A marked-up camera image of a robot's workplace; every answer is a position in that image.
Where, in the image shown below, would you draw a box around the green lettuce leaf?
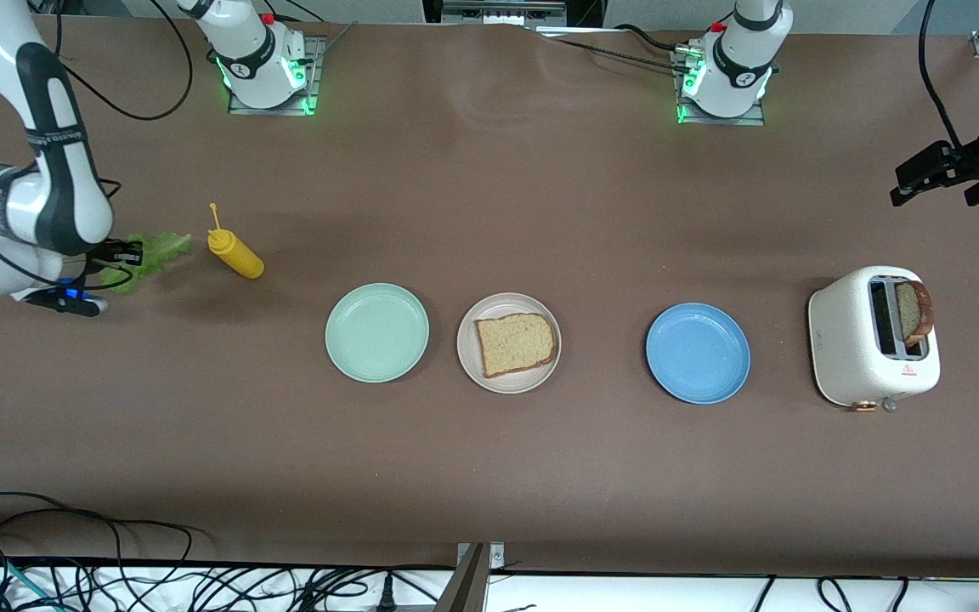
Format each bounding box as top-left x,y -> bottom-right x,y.
101,232 -> 193,296

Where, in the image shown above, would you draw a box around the brown bread slice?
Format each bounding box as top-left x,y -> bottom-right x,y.
894,280 -> 936,346
475,313 -> 558,379

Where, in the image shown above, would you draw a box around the mint green plate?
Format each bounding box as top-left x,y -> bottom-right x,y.
325,283 -> 430,384

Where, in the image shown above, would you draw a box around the blue plate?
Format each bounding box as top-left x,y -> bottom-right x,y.
646,303 -> 751,405

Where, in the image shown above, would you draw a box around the beige plate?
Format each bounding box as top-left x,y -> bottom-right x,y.
456,292 -> 562,395

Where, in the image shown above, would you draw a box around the yellow squeeze bottle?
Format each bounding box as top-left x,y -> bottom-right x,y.
207,202 -> 266,280

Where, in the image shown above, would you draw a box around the cream white toaster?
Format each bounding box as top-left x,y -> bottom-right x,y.
808,266 -> 942,414

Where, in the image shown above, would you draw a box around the brown table cover sheet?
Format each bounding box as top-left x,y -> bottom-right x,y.
0,15 -> 979,579

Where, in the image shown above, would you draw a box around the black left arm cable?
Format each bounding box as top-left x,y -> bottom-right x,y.
919,0 -> 962,150

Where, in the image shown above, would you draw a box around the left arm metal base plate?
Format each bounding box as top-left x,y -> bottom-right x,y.
675,47 -> 767,128

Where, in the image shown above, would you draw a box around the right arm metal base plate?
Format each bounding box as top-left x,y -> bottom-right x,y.
227,34 -> 326,117

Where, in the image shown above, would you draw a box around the tangled black cables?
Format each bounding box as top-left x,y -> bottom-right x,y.
0,491 -> 456,612

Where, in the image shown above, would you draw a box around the black cable on table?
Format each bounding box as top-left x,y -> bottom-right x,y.
532,24 -> 690,73

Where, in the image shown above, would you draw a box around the black equipment with metal rail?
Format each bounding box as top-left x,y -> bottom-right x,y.
422,0 -> 605,33

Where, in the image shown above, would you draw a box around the grey metal bracket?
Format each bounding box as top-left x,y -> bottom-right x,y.
434,542 -> 507,612

